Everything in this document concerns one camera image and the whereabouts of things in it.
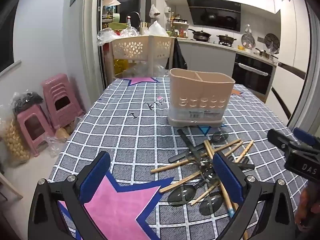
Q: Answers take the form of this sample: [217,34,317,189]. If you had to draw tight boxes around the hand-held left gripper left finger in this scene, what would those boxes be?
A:
[27,151,111,240]

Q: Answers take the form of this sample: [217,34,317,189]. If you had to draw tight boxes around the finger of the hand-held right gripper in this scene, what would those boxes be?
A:
[267,129,304,154]
[293,127,320,153]

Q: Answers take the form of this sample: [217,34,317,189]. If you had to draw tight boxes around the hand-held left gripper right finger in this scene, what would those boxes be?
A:
[212,151,300,240]

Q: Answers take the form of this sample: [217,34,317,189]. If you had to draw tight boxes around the group of wooden chopsticks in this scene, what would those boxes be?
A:
[151,139,255,218]

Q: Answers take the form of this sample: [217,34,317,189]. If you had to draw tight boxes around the beige plastic utensil holder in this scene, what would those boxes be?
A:
[168,68,236,128]

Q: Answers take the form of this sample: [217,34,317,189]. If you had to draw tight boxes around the person's right hand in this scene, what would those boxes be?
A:
[296,186,320,231]

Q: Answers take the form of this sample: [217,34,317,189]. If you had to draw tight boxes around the grey checkered star tablecloth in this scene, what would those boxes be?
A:
[47,76,310,240]

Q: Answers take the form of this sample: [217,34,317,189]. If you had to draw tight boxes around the clear plastic bag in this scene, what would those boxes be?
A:
[44,127,74,157]

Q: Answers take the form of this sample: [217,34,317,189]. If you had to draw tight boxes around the black built-in oven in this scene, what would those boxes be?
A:
[231,53,275,96]

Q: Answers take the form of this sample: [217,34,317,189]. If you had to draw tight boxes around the clear bag of yellow balls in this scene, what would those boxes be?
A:
[0,119,32,167]

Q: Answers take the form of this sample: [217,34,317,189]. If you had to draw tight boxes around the small pink plastic stool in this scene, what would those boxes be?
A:
[16,104,55,157]

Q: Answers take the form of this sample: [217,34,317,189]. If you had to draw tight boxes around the stack of tall pink stools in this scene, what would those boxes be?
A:
[41,73,85,130]

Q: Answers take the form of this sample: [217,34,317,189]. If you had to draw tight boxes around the hanging mesh bag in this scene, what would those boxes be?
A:
[241,24,256,50]

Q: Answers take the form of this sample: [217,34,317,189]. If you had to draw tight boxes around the black plastic bag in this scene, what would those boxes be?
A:
[12,92,44,114]

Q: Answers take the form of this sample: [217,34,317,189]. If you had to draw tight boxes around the black cooking pot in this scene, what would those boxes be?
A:
[216,34,237,47]

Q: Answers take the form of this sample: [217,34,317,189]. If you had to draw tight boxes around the yellow oil bottle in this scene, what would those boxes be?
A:
[114,59,132,78]

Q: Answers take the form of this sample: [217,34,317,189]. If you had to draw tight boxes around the black wok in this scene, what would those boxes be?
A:
[188,28,212,42]

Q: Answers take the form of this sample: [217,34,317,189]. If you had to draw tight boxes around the black hanging cloth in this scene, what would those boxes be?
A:
[172,39,188,70]

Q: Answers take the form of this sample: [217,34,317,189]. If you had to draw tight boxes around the beige perforated basket trolley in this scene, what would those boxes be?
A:
[110,35,176,79]

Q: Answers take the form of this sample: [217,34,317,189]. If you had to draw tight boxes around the black range hood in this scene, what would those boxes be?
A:
[187,0,242,32]

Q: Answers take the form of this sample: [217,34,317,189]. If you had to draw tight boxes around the crumpled clear plastic bags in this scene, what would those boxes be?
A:
[97,26,139,46]

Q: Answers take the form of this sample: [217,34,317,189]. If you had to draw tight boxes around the row of condiment bottles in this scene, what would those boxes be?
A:
[167,12,190,38]

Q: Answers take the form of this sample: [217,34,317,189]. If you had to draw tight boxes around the green plastic basin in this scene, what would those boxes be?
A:
[107,22,128,30]

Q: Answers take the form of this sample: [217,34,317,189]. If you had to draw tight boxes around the white plastic bag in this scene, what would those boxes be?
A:
[143,20,169,37]

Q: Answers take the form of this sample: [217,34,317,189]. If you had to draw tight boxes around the dark window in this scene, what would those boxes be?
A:
[0,4,22,74]

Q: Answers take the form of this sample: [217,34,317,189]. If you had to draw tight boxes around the black kitchen faucet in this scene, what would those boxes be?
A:
[126,11,143,29]

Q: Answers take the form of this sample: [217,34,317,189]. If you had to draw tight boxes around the hanging plastic bag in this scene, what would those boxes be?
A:
[149,4,161,18]

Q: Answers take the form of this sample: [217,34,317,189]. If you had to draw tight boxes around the grey sliding door frame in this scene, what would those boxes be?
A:
[287,0,320,130]
[83,0,108,93]

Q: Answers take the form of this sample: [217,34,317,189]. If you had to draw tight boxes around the wooden chair frame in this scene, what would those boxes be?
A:
[0,172,23,201]

